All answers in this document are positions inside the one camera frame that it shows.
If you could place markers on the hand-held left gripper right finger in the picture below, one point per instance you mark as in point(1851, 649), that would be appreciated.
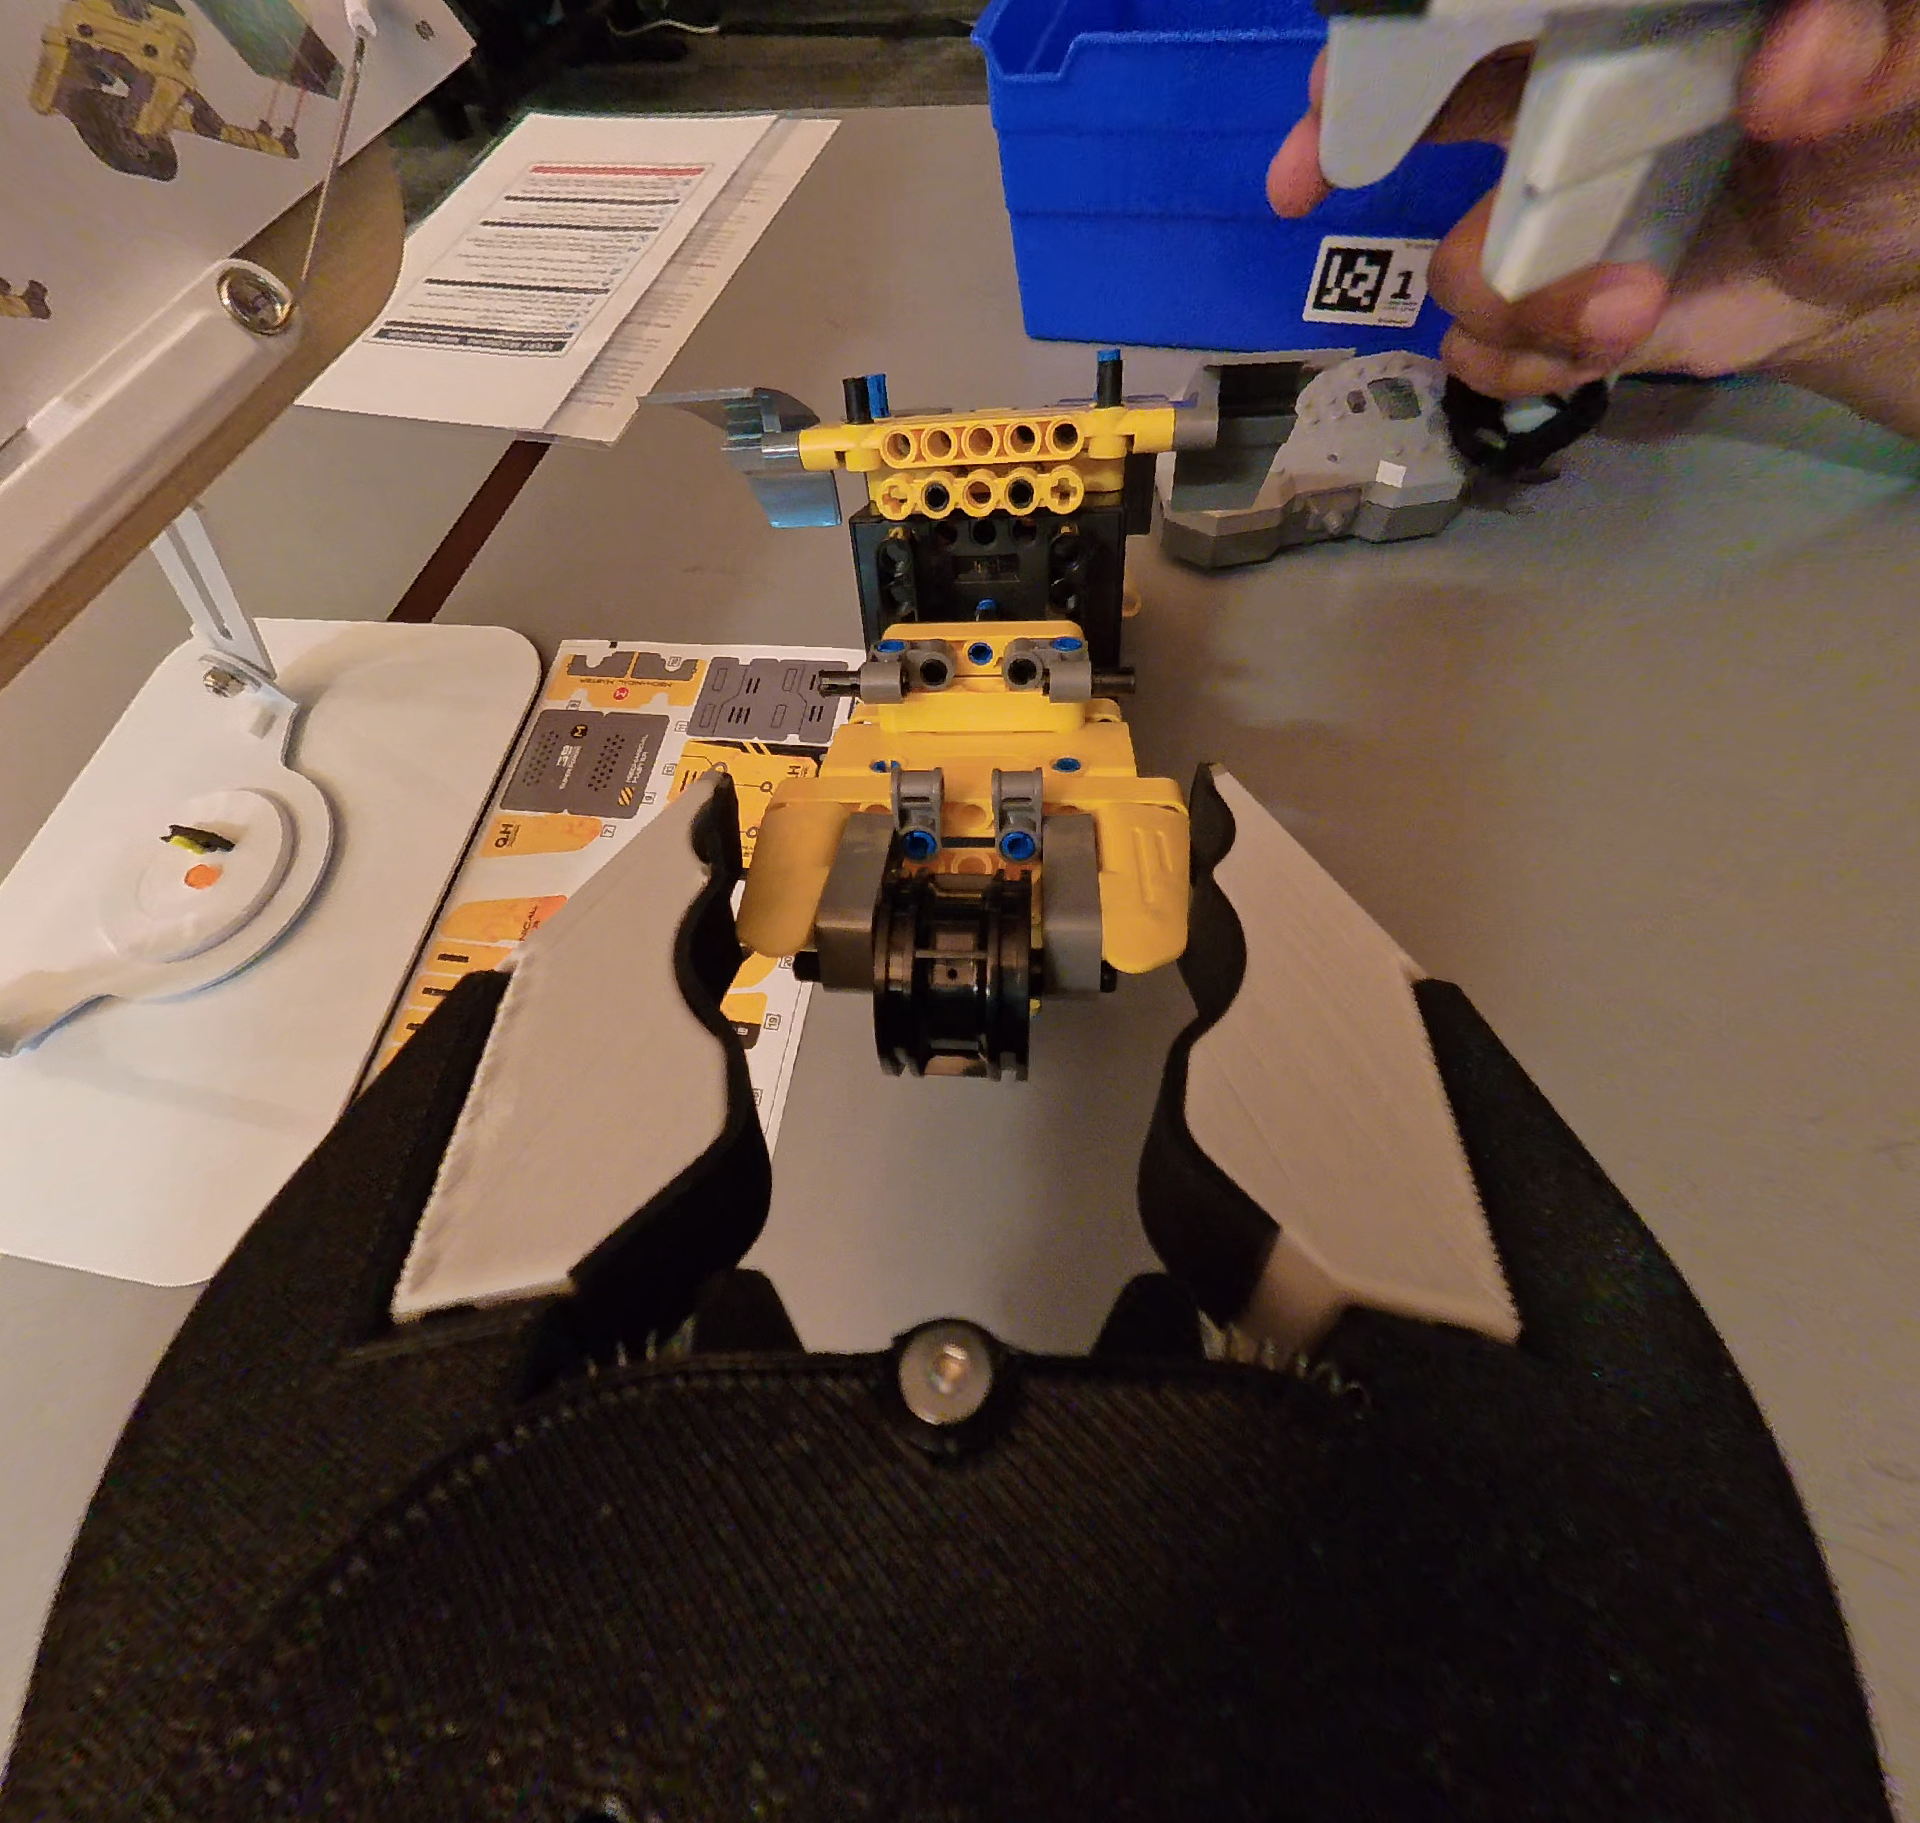
point(1350, 1103)

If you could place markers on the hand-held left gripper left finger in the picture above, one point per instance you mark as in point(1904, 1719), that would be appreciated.
point(571, 1103)

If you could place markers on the grey toy brick part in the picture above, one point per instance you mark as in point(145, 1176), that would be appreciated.
point(1350, 488)

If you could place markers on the yellow toy brick vehicle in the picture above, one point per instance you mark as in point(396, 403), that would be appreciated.
point(961, 774)

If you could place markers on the person's right hand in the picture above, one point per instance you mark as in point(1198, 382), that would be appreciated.
point(1800, 234)

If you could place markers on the yellow grey sticker sheet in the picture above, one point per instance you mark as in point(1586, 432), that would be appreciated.
point(601, 759)

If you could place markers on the white book stand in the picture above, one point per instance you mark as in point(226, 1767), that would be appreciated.
point(420, 743)

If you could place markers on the blue storage bin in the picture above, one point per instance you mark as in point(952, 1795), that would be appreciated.
point(1141, 130)

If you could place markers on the printed paper sheet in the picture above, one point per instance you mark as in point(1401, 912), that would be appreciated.
point(571, 249)

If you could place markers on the toy instruction booklet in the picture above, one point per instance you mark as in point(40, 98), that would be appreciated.
point(150, 130)

